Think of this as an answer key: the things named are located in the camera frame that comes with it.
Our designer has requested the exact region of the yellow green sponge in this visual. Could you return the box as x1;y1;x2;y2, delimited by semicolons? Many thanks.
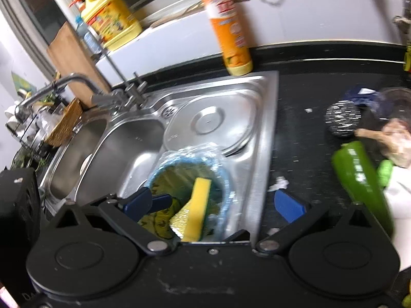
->
169;177;212;243

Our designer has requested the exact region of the large green pepper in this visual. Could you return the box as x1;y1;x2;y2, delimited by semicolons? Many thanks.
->
332;141;394;237

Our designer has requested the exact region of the white paper scrap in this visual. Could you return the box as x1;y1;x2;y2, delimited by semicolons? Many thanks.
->
267;176;289;193

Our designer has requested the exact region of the stainless steel sink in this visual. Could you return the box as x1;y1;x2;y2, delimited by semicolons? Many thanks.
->
40;71;279;239

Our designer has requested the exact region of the blue bin with plastic liner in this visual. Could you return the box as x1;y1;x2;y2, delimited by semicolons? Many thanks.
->
145;142;236;241

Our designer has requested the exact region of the small green toy broccoli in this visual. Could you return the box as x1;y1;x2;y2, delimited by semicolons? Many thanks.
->
377;159;394;188

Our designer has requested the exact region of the dish drying rack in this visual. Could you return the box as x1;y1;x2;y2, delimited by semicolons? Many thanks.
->
4;93;68;166

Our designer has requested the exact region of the wicker basket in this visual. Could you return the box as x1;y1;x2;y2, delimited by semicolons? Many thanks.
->
44;98;83;147

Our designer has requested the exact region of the steel wool ball on counter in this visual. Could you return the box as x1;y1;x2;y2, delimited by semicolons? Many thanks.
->
325;100;361;137

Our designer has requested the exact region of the main sink faucet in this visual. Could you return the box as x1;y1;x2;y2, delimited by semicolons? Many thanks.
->
15;73;129;123

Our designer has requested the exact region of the round sink lid cover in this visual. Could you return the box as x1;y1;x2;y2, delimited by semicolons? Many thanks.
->
163;91;257;155

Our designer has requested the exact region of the thin drinking water tap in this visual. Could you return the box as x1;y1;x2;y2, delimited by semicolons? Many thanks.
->
96;38;147;107

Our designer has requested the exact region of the clear glass bowl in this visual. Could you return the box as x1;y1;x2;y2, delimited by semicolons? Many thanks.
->
359;87;410;168

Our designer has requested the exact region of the wooden cutting board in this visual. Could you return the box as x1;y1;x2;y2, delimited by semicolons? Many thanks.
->
47;22;111;93

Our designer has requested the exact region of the plastic water bottle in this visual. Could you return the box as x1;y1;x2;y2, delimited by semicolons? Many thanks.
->
75;15;102;57

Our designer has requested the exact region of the orange dish soap bottle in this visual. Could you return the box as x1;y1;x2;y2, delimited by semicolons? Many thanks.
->
202;0;253;76

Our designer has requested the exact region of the yellow detergent jug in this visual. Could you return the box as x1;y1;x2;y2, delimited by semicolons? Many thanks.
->
68;0;143;51

